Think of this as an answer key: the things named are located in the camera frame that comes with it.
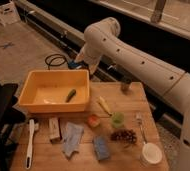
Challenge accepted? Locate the silver fork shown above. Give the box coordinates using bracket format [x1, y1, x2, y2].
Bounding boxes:
[136, 113, 147, 144]

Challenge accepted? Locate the orange round fruit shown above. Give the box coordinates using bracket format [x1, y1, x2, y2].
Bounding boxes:
[87, 114, 100, 128]

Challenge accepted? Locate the black chair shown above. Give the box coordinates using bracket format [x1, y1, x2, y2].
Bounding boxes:
[0, 83, 26, 171]

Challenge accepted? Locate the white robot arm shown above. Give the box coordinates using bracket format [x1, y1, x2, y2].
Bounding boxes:
[76, 17, 190, 171]

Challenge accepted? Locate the blue device on floor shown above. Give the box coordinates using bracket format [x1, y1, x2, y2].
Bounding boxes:
[68, 60, 88, 69]

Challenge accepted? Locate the small cardboard box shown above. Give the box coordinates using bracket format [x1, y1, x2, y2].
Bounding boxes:
[49, 117, 60, 141]

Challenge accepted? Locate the white handled brush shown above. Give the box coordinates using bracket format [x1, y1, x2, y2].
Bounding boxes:
[26, 119, 35, 169]

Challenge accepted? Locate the white cardboard box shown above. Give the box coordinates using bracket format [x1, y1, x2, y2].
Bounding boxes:
[0, 1, 20, 26]

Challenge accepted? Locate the dark metal cup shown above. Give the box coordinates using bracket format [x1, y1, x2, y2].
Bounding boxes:
[121, 79, 131, 94]

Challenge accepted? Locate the grey blue cloth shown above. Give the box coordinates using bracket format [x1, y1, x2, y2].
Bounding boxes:
[62, 122, 84, 158]

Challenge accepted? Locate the stack of white plates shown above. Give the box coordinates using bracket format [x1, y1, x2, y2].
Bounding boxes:
[140, 143, 163, 165]

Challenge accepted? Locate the yellow plastic bin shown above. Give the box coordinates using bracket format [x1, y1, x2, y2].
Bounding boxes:
[19, 70, 90, 113]

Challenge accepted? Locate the green plastic cup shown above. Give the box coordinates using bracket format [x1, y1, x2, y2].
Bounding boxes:
[111, 112, 124, 128]

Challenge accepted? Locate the black coiled cable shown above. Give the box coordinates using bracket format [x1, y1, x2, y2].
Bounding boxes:
[44, 53, 69, 70]

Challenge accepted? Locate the bunch of dark grapes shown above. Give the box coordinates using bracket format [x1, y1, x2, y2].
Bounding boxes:
[110, 129, 137, 144]

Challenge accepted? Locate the dark green pepper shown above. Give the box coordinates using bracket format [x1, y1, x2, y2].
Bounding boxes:
[65, 89, 76, 103]

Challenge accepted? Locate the blue sponge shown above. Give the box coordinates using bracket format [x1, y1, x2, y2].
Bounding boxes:
[93, 136, 110, 161]

